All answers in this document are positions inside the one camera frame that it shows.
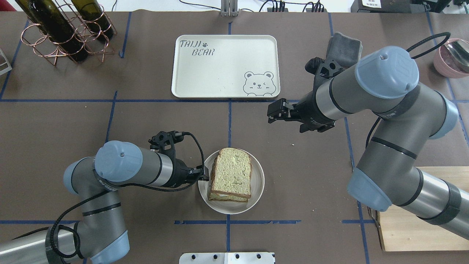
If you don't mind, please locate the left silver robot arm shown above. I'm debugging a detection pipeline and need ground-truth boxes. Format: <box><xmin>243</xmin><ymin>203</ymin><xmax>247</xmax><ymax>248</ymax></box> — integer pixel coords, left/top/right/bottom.
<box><xmin>1</xmin><ymin>131</ymin><xmax>209</xmax><ymax>264</ymax></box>

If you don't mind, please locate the pink bowl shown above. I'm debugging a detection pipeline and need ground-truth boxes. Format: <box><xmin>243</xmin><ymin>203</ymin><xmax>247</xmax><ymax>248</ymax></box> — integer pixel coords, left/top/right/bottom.
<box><xmin>433</xmin><ymin>45</ymin><xmax>468</xmax><ymax>78</ymax></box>

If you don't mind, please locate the dark wine bottle two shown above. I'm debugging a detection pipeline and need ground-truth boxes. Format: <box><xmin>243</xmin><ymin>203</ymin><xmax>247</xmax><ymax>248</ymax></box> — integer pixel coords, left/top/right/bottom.
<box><xmin>72</xmin><ymin>0</ymin><xmax>114</xmax><ymax>42</ymax></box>

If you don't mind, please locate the metal scoop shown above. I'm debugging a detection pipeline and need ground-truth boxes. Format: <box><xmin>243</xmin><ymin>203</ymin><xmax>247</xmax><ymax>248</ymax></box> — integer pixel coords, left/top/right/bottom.
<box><xmin>444</xmin><ymin>40</ymin><xmax>469</xmax><ymax>73</ymax></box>

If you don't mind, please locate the bread slice with egg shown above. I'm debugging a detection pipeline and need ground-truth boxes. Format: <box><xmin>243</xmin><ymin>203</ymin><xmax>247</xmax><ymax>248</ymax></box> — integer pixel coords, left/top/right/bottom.
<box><xmin>208</xmin><ymin>184</ymin><xmax>248</xmax><ymax>203</ymax></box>

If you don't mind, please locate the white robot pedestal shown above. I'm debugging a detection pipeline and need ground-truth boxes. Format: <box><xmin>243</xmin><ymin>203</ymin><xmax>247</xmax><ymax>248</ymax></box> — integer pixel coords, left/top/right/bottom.
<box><xmin>179</xmin><ymin>252</ymin><xmax>276</xmax><ymax>264</ymax></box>

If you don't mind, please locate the dark wine bottle one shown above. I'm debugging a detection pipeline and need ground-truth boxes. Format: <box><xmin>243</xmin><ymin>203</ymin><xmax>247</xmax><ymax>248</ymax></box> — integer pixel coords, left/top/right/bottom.
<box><xmin>16</xmin><ymin>0</ymin><xmax>88</xmax><ymax>62</ymax></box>

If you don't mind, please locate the aluminium frame post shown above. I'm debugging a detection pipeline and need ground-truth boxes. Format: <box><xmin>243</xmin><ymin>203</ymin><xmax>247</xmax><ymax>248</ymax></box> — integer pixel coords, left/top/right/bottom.
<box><xmin>221</xmin><ymin>0</ymin><xmax>239</xmax><ymax>17</ymax></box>

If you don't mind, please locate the black computer box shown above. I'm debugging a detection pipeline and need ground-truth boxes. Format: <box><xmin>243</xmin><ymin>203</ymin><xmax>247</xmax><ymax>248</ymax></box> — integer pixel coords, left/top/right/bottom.
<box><xmin>350</xmin><ymin>0</ymin><xmax>438</xmax><ymax>14</ymax></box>

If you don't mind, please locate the cream bear tray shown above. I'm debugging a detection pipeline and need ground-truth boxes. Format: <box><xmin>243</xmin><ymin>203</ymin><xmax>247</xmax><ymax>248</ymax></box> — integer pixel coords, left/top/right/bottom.
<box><xmin>171</xmin><ymin>34</ymin><xmax>280</xmax><ymax>99</ymax></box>

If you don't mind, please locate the wooden cutting board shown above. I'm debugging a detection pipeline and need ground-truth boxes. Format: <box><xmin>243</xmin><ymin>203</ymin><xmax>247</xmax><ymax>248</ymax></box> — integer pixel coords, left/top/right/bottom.
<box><xmin>377</xmin><ymin>166</ymin><xmax>469</xmax><ymax>252</ymax></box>

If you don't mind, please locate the copper wire bottle rack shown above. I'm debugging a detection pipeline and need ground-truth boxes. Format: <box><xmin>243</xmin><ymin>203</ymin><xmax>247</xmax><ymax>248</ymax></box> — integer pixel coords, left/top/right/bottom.
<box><xmin>17</xmin><ymin>0</ymin><xmax>116</xmax><ymax>66</ymax></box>

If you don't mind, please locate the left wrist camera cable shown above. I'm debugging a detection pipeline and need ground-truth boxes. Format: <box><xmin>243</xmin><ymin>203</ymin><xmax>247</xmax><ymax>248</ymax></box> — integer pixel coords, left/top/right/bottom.
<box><xmin>11</xmin><ymin>132</ymin><xmax>206</xmax><ymax>259</ymax></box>

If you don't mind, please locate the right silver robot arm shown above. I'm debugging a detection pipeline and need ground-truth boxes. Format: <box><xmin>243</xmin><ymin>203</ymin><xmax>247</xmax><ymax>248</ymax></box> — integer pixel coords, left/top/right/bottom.
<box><xmin>267</xmin><ymin>46</ymin><xmax>468</xmax><ymax>239</ymax></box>

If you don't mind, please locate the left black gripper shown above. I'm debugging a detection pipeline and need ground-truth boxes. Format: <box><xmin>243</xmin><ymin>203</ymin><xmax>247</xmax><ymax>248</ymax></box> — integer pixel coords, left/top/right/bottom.
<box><xmin>148</xmin><ymin>131</ymin><xmax>210</xmax><ymax>188</ymax></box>

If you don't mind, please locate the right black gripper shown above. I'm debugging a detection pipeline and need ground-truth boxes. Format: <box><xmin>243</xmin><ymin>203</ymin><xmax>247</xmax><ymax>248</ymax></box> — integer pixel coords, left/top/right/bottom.
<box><xmin>267</xmin><ymin>57</ymin><xmax>344</xmax><ymax>133</ymax></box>

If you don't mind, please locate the grey folded cloth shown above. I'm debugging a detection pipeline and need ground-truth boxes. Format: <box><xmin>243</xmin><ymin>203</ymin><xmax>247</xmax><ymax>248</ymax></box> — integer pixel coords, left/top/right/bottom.
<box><xmin>326</xmin><ymin>32</ymin><xmax>362</xmax><ymax>67</ymax></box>

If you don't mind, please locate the white round plate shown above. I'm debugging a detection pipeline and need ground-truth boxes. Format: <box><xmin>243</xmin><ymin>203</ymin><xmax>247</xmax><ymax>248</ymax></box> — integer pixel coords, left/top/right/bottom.
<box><xmin>197</xmin><ymin>152</ymin><xmax>265</xmax><ymax>215</ymax></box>

